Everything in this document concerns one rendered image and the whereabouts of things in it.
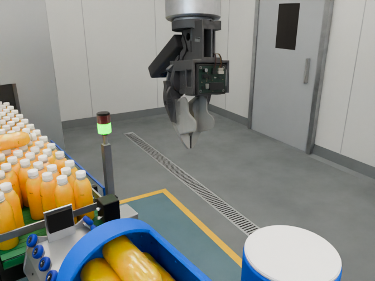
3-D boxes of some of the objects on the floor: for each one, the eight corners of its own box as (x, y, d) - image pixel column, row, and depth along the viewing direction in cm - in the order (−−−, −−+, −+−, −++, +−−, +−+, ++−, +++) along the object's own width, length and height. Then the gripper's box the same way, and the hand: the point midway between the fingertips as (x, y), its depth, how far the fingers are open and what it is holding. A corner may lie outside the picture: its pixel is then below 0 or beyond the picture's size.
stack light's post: (119, 317, 204) (103, 145, 166) (116, 313, 207) (100, 143, 169) (125, 314, 207) (111, 144, 168) (122, 309, 210) (107, 141, 171)
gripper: (186, 15, 49) (187, 158, 53) (234, 20, 54) (232, 151, 58) (158, 23, 56) (161, 149, 60) (203, 26, 61) (203, 143, 65)
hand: (187, 140), depth 61 cm, fingers closed
